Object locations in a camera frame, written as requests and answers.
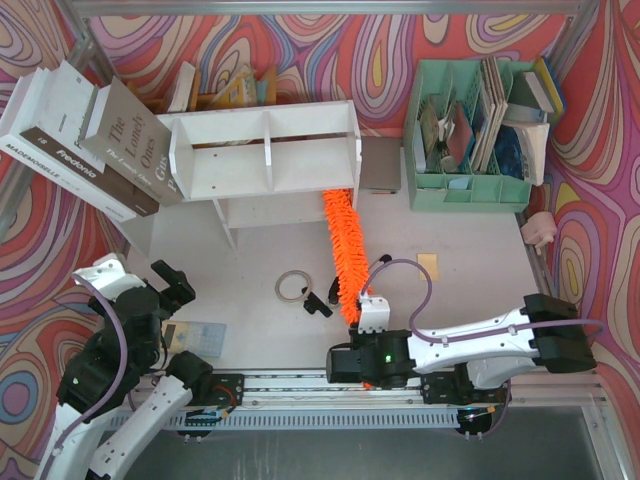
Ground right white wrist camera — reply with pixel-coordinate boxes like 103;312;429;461
358;294;391;334

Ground black T-shaped plastic part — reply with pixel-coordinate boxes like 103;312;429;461
303;292;333;318

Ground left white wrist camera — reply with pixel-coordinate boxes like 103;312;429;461
72;253;145;301

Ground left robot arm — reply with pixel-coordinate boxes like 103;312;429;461
36;254;213;479

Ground white paperback book stack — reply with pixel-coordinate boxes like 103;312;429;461
495;119;550;186

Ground white book Mademoiselle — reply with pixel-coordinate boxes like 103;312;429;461
1;61;140;221

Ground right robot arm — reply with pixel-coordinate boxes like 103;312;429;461
326;294;597;406

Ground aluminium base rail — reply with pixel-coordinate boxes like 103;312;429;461
59;368;609;436

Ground grey notebook with pencil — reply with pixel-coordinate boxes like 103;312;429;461
359;137;401;193

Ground yellow sticky note pad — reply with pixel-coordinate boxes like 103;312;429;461
417;253;439;281

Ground pink piggy figurine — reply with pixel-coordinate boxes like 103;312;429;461
521;211;557;255

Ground mint green desk organizer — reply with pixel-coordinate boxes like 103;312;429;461
403;57;531;213

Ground white wooden bookshelf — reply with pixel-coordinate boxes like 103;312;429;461
158;100;362;246

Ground wooden rack with books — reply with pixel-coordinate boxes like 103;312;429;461
158;62;277;113

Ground orange microfiber duster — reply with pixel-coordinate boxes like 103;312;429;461
322;188;374;391

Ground grey book The Lonely Ones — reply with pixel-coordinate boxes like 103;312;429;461
80;78;183;207

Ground black white stapler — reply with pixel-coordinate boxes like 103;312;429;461
326;277;340;309

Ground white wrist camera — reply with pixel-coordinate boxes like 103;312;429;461
72;253;145;301
358;294;391;334

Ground clear tape ring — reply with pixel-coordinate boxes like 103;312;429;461
274;269;314;304

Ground brown book Fredonia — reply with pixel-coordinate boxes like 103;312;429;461
21;127;159;217

